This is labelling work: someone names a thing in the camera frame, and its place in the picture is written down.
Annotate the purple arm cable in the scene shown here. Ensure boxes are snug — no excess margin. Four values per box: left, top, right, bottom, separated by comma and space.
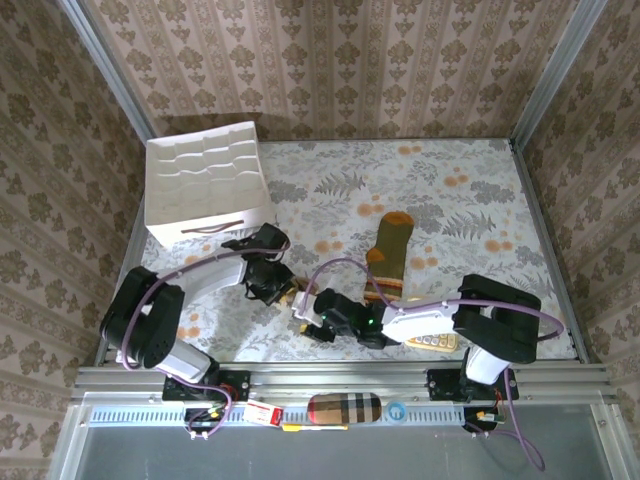
303, 257, 565, 472
121, 234, 292, 441

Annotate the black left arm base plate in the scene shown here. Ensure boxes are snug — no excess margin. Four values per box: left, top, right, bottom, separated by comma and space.
162, 369, 251, 404

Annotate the yellow pen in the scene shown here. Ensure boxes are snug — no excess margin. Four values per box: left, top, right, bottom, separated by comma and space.
281, 423, 350, 432

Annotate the olive green sock orange toe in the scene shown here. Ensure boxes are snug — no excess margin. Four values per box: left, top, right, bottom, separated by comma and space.
363, 211, 416, 304

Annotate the white divided organizer box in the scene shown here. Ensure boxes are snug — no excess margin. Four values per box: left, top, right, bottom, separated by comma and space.
144, 121, 277, 245

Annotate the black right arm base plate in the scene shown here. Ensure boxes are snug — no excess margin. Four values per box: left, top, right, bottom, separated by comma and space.
425, 367, 520, 402

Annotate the white fern print tablecloth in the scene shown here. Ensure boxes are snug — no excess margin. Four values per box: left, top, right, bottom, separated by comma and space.
137, 138, 576, 364

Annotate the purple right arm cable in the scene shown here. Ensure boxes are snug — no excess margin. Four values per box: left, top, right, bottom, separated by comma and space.
303, 257, 565, 472

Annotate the plaid glasses case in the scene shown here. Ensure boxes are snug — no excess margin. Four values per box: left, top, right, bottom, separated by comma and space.
306, 392, 384, 425

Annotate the aluminium profile frame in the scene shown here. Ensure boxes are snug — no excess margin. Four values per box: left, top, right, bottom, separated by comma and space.
47, 0, 621, 480

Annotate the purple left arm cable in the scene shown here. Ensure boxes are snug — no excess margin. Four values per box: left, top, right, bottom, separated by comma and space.
121, 234, 292, 441

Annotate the grey slotted cable duct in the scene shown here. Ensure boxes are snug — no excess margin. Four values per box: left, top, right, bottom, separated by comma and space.
88, 403, 469, 427

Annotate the red white small box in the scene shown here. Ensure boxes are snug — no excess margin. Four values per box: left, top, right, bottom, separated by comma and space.
243, 399, 285, 427

